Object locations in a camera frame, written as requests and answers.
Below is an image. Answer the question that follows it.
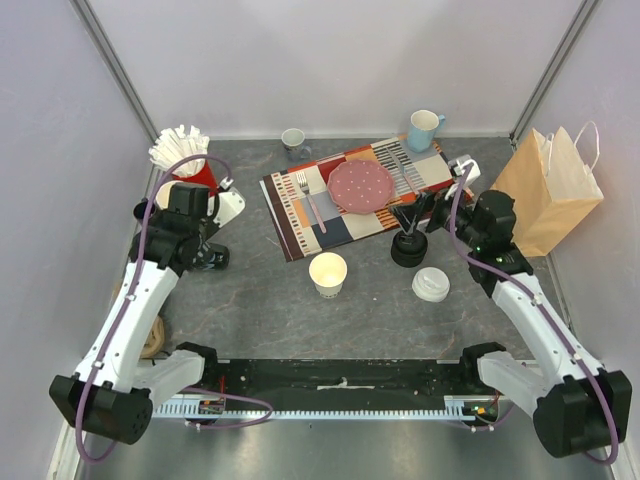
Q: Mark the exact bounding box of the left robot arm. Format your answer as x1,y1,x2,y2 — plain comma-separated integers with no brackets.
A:
49,182,220,444

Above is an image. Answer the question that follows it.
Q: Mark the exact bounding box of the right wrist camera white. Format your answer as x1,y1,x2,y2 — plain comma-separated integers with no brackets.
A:
447,154,481,187

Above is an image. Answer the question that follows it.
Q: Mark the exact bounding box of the cable duct rail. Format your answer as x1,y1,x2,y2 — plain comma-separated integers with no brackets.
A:
152,394,494,421

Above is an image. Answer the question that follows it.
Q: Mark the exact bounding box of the dark blue mug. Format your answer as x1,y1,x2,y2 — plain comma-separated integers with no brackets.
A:
132,198,148,222

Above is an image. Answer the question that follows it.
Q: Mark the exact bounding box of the red straw holder cup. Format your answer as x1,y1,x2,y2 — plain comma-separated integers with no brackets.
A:
172,161,218,197

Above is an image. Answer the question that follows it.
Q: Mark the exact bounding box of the brown paper bag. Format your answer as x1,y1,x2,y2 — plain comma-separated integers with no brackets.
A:
493,121,604,258

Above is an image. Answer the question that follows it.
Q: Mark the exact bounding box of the small grey patterned mug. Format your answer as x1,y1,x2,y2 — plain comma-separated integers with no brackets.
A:
281,128,311,162

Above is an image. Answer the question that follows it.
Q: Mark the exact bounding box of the black plastic cup stack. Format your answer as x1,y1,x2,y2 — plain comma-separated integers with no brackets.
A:
193,241,230,271

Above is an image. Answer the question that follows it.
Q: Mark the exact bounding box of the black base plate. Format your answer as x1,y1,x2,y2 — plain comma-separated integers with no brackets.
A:
195,359,495,409

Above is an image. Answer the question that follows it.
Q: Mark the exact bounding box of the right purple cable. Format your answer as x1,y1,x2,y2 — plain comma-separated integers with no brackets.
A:
449,167,621,466

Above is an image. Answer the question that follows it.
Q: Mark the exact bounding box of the light blue mug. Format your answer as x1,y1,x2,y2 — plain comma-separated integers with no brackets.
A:
407,109,446,153

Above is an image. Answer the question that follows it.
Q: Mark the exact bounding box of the black lid stack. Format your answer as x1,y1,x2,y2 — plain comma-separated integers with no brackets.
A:
390,230,428,268

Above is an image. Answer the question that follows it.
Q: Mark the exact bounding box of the white paper cup stack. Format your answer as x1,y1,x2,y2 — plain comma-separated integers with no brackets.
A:
154,182,172,209

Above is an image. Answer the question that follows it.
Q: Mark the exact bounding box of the fork pink handle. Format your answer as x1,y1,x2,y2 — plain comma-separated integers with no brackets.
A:
295,170,327,234

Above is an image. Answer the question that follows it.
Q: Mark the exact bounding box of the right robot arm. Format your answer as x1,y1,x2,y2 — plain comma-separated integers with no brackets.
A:
389,190,632,465

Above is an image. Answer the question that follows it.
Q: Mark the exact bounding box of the white wrapped straws bundle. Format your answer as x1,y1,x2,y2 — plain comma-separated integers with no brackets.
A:
149,125,210,171

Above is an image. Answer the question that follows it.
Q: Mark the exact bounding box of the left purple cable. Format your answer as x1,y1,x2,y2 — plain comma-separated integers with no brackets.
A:
74,154,274,464

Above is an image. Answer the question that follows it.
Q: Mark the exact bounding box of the cardboard cup carrier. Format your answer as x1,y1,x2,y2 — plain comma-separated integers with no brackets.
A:
140,315,166,360

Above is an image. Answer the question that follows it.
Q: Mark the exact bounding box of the patchwork placemat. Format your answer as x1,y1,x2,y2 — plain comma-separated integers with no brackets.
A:
260,135,453,262

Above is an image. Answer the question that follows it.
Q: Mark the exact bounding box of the pink dotted plate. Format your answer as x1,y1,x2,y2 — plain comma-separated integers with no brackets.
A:
327,160,395,215

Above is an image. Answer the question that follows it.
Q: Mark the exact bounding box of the white lid stack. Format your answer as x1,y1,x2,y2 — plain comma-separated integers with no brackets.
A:
411,267,450,303

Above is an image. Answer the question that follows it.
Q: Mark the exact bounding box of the purple cable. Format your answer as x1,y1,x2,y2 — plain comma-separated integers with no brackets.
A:
449,167,621,466
74,154,274,464

